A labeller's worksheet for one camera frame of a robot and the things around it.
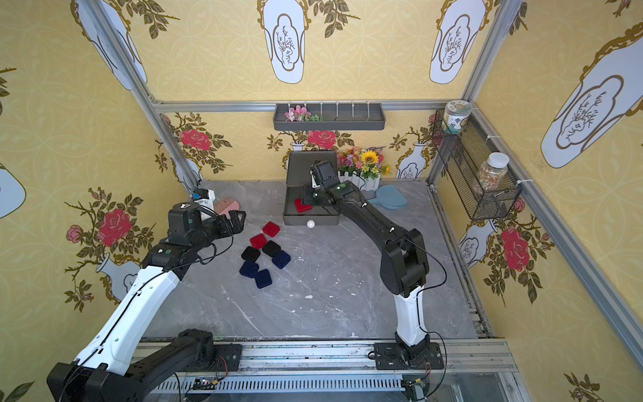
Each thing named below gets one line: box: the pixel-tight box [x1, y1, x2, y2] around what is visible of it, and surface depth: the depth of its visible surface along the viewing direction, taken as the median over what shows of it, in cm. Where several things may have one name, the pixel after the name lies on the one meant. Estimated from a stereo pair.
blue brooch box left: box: [239, 261, 260, 279], surface depth 94 cm
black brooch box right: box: [262, 240, 282, 258], surface depth 100 cm
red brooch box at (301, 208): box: [294, 198, 314, 213], surface depth 94 cm
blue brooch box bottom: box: [254, 268, 273, 289], surface depth 92 cm
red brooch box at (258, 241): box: [249, 233, 268, 250], surface depth 101 cm
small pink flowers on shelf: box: [284, 105, 320, 123], surface depth 89 cm
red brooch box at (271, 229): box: [262, 221, 281, 238], surface depth 106 cm
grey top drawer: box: [282, 184, 340, 229], surface depth 89 cm
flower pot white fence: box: [337, 146, 391, 192], surface depth 108 cm
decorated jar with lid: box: [442, 99, 474, 135], surface depth 87 cm
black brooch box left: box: [241, 246, 261, 263], surface depth 97 cm
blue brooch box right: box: [271, 250, 292, 269], surface depth 97 cm
